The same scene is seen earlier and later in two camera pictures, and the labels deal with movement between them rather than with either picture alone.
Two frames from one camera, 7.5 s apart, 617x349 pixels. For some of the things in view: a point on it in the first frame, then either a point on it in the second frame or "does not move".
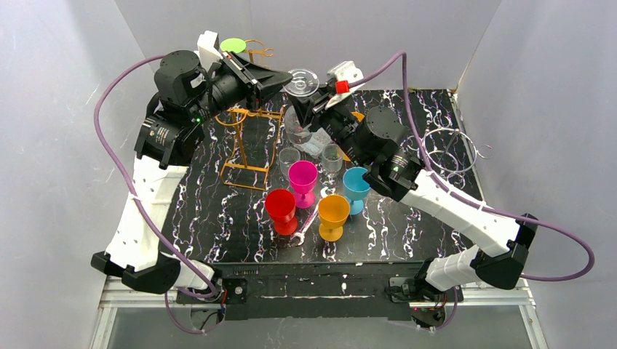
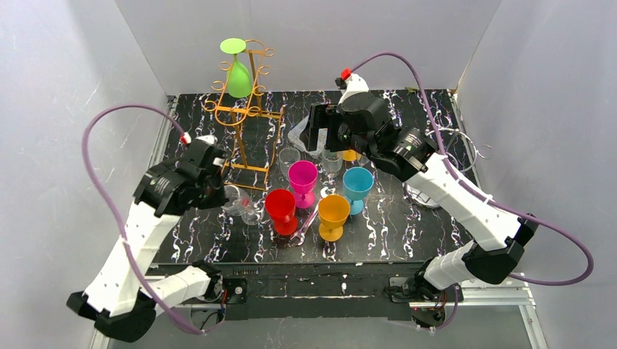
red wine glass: [280, 204] does not move
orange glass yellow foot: [333, 212] does not move
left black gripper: [241, 76] -> [217, 193]
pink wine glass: [303, 177] does not move
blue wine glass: [355, 188] does not move
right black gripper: [317, 110] -> [318, 127]
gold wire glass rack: [258, 132] does not move
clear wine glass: [300, 83] -> [240, 203]
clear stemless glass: [332, 158] does not move
